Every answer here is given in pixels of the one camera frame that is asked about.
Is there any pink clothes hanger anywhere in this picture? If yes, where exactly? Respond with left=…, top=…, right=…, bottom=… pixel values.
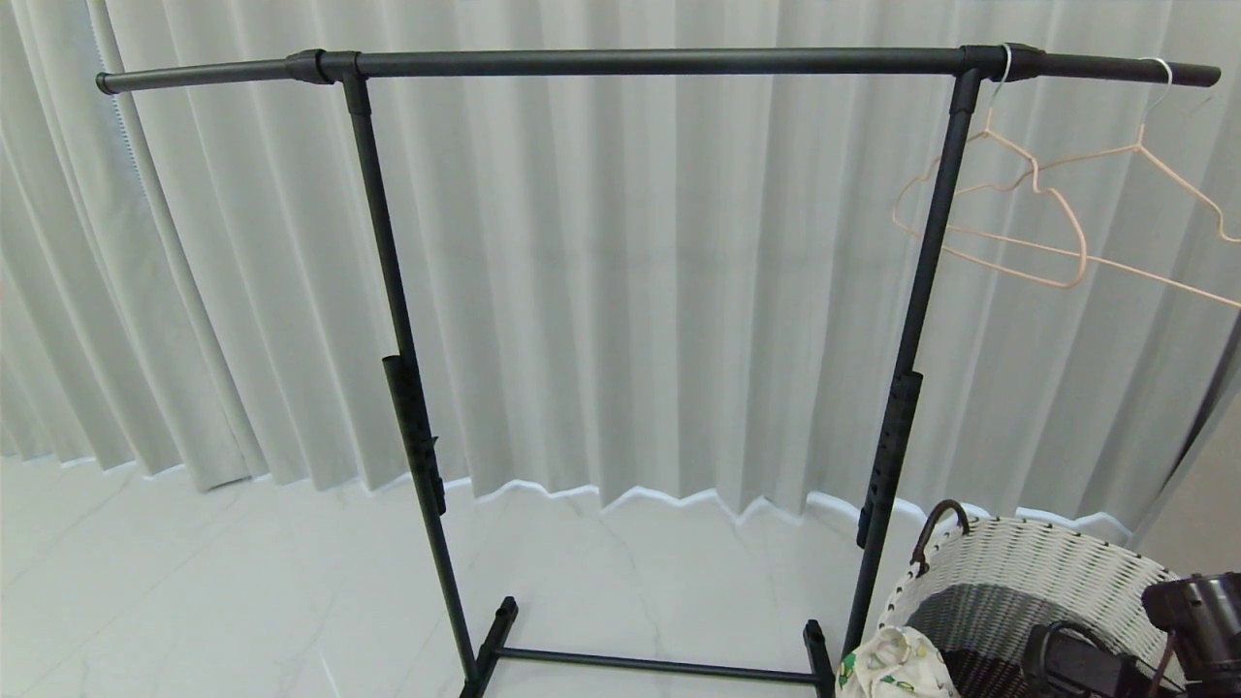
left=945, top=82, right=1241, bottom=311
left=892, top=89, right=1092, bottom=290

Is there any black clothes rack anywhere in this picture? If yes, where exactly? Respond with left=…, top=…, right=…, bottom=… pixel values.
left=95, top=44, right=1223, bottom=698

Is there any white laundry basket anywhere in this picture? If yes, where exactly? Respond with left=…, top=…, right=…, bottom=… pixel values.
left=877, top=499, right=1189, bottom=698

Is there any white curtain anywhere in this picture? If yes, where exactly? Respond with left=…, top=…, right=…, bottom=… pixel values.
left=0, top=0, right=1241, bottom=544

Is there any cream printed garment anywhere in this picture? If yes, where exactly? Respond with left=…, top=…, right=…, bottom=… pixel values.
left=836, top=625, right=961, bottom=698

